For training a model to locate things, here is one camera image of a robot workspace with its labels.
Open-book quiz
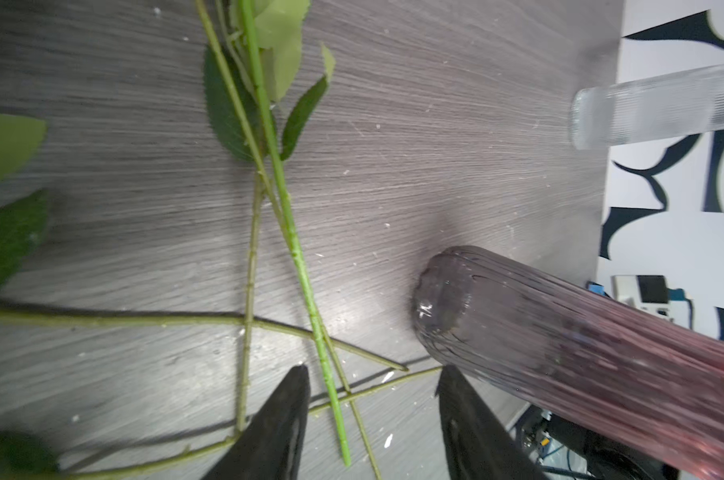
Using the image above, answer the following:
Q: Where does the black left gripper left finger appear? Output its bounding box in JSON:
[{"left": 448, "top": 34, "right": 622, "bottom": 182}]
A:
[{"left": 205, "top": 365, "right": 311, "bottom": 480}]

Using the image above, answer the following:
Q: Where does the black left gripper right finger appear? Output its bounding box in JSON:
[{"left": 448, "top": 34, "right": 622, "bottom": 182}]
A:
[{"left": 437, "top": 365, "right": 545, "bottom": 480}]

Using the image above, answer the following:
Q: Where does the dark maroon glass vase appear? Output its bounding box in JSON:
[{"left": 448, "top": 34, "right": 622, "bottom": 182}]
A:
[{"left": 413, "top": 246, "right": 724, "bottom": 479}]

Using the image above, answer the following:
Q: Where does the white and peach rosebud stem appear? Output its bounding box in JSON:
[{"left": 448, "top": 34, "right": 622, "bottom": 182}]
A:
[{"left": 0, "top": 111, "right": 446, "bottom": 479}]

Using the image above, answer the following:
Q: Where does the orange pink blue rosebud stem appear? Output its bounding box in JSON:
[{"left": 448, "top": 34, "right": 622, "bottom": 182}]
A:
[{"left": 194, "top": 1, "right": 353, "bottom": 467}]

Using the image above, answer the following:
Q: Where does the clear glass vase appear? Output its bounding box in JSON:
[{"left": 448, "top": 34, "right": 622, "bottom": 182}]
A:
[{"left": 570, "top": 64, "right": 724, "bottom": 150}]

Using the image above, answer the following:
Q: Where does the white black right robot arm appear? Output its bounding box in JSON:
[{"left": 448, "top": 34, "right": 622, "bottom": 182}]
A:
[{"left": 510, "top": 405, "right": 680, "bottom": 480}]

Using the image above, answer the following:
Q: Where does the small blue card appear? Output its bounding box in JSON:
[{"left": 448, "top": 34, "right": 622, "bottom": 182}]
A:
[{"left": 586, "top": 281, "right": 608, "bottom": 297}]

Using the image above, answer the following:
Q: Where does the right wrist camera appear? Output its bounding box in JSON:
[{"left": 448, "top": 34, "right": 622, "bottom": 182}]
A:
[{"left": 611, "top": 275, "right": 694, "bottom": 329}]

